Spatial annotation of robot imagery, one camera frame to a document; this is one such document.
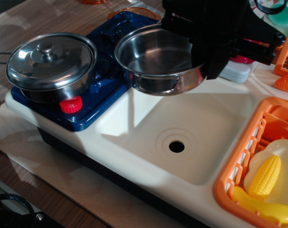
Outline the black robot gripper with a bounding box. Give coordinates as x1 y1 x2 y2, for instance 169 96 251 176
162 0 286 80

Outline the cream toy sink unit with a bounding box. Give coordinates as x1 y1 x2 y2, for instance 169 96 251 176
5 65 288 228

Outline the steel pot with lid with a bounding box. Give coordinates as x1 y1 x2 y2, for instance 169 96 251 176
6 32 98 103

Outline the black bracket with screw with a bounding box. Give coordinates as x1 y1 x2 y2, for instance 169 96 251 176
0 193 62 228

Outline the yellow toy corn cob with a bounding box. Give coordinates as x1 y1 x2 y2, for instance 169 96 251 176
248 155 281 201

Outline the amber lid behind stove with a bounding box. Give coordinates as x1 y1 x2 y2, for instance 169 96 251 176
107 7 162 20

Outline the teal plastic cup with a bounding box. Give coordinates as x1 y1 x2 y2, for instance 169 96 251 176
269 3 288 25

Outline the orange dish rack basket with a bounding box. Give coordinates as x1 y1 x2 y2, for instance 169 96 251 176
214 97 288 228

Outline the dark red plastic pepper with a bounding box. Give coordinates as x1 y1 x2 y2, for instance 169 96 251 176
230 39 274 65

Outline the orange toy carrot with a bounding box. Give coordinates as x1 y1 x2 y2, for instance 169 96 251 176
275 75 288 92

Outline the grey toy faucet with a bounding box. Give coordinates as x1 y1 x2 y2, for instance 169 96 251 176
219 61 258 83

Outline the translucent cream plate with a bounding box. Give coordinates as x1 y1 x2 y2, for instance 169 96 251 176
243 139 288 205

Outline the red stove knob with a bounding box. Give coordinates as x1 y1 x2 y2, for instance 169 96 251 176
59 95 83 114

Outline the blue toy stove top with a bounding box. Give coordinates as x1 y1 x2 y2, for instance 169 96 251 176
10 11 158 132

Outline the orange upright rack frame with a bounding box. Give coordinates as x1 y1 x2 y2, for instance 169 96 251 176
273 21 288 76

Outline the yellow toy banana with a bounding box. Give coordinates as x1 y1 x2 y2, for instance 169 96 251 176
231 186 288 226

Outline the stainless steel pan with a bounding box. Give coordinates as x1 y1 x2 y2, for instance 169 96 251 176
114 24 204 96

